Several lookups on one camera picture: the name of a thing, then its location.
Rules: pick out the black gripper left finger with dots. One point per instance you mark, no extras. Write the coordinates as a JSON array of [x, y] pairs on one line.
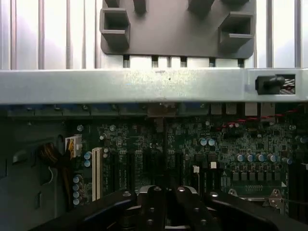
[[154, 209]]

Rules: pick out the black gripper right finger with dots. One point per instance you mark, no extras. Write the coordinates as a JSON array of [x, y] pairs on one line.
[[192, 211]]

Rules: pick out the white expansion slot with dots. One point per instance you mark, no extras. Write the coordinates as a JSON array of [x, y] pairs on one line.
[[97, 173]]

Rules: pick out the green motherboard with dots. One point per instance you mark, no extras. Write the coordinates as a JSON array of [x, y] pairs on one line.
[[240, 144]]

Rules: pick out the CPU socket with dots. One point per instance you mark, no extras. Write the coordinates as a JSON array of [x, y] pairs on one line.
[[274, 197]]

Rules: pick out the white power connector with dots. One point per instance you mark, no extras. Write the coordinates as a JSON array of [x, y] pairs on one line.
[[74, 144]]

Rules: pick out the open black PC case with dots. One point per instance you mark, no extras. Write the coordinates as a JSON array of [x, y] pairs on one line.
[[144, 84]]

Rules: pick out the grey plastic parts rack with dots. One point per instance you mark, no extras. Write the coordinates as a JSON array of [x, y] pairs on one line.
[[175, 26]]

